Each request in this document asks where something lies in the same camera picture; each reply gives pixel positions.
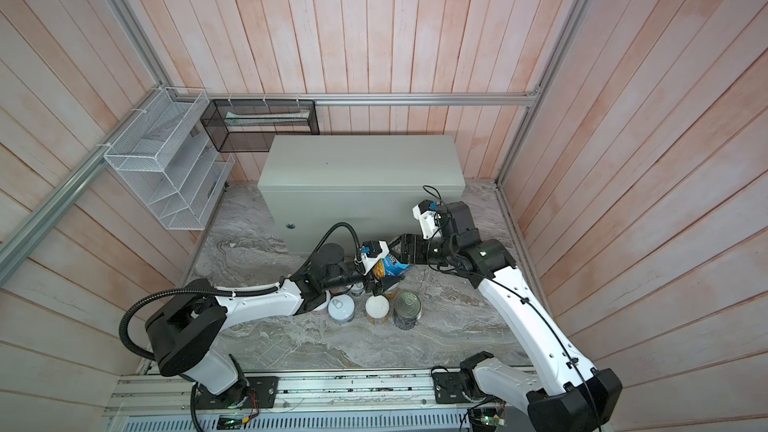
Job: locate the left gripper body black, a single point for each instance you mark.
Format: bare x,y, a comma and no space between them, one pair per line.
350,275

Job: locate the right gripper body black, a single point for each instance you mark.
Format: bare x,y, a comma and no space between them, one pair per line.
435,250

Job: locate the blue soup can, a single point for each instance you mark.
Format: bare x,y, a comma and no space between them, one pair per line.
389,266

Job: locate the dark tomato can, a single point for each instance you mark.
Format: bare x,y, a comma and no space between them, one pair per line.
407,310

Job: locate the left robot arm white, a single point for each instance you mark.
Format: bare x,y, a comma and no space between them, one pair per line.
181,333

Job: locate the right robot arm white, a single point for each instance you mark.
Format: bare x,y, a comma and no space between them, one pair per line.
566,392

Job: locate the pull-tab can rear middle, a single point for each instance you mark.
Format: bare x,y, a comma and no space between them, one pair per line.
357,289

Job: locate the pull-tab can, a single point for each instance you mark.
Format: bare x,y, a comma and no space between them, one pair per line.
341,309
357,289

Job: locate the pull-tab can front middle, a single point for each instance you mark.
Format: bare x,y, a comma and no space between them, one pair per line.
341,309

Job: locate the orange can white lid front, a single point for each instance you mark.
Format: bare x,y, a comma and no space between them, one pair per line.
377,309

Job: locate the grey metal cabinet box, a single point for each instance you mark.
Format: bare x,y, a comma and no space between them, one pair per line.
371,182

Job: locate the black mesh basket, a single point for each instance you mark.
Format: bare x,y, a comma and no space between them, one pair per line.
251,125

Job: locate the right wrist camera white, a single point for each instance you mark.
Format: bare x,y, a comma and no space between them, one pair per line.
425,212

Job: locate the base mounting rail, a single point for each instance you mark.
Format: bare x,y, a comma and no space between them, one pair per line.
364,400

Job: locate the white wire mesh shelf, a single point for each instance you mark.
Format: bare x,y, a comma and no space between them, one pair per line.
169,162

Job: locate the aluminium frame rail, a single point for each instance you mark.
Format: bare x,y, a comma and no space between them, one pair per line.
72,71

